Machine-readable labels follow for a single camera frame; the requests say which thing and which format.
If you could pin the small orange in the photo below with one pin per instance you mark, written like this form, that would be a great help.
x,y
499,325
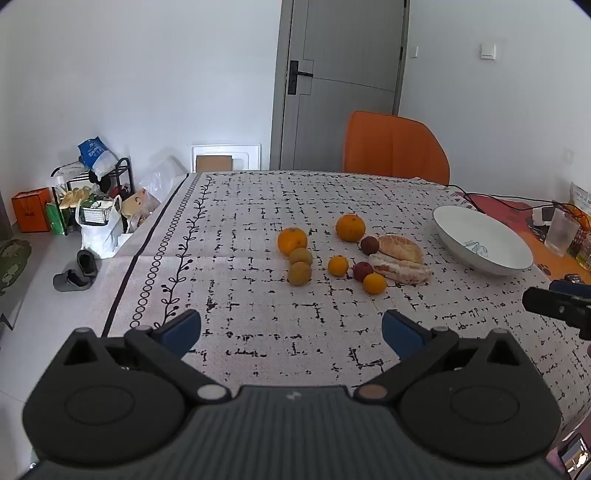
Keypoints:
x,y
338,266
374,283

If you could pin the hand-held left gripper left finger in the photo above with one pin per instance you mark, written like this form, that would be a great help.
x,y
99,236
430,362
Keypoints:
x,y
182,330

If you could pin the orange paper bag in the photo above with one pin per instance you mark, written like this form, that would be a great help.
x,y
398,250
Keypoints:
x,y
30,210

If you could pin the blue plastic bag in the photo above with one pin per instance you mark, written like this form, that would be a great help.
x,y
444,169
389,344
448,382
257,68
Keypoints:
x,y
94,152

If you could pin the white black charger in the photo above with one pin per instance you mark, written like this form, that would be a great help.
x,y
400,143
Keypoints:
x,y
541,216

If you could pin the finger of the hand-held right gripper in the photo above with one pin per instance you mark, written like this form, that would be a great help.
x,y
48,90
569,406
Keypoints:
x,y
545,302
570,287

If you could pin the large orange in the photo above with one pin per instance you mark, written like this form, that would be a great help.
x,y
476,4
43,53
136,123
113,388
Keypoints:
x,y
350,227
292,240

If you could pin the white ceramic bowl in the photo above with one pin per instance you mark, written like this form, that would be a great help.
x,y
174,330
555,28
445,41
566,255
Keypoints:
x,y
480,240

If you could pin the white plastic bag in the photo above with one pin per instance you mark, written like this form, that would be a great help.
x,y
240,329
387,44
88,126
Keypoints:
x,y
104,237

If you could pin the green-brown kiwi fruit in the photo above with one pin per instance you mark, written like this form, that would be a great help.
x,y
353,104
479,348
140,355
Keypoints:
x,y
299,273
301,256

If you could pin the black shoe rack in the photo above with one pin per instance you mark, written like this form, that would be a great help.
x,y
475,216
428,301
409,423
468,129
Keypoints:
x,y
125,173

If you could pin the clear plastic cup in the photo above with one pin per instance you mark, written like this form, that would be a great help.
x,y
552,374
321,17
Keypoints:
x,y
561,233

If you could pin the small dark packet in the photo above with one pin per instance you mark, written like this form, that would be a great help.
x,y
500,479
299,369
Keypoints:
x,y
572,277

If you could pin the printed snack bag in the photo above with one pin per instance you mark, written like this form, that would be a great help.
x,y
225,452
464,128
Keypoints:
x,y
581,198

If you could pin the red plum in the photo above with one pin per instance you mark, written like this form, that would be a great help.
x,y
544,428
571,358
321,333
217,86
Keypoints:
x,y
362,270

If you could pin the clear plastic bag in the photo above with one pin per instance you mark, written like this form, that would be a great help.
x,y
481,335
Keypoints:
x,y
159,182

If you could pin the white foam packaging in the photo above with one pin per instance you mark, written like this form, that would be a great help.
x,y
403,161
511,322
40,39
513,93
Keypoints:
x,y
247,157

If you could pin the camouflage green cloth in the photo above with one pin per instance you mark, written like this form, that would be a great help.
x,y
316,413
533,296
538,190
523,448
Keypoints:
x,y
11,263

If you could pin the green box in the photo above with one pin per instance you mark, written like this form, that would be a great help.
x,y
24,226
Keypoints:
x,y
55,219

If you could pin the round bread roll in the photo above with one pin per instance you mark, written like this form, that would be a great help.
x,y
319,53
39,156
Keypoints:
x,y
400,249

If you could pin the red orange table mat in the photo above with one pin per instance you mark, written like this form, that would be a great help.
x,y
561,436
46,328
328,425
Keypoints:
x,y
503,212

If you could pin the patterned white tablecloth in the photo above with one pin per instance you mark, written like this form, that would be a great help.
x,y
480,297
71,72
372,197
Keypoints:
x,y
258,203

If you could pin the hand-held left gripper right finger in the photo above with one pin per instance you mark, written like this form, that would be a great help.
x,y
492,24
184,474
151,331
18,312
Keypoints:
x,y
401,332

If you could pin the grey slipper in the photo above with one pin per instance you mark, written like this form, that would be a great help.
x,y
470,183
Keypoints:
x,y
69,280
87,262

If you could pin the grey door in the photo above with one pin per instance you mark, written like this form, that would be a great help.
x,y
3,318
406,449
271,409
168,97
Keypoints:
x,y
346,46

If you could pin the orange chair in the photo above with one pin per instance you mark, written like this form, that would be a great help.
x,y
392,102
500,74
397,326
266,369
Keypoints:
x,y
395,147

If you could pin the brown cardboard piece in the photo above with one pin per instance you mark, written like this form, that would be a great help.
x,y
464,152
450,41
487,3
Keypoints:
x,y
214,164

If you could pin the yellow oil bottle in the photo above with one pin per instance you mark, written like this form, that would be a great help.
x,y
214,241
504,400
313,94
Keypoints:
x,y
584,251

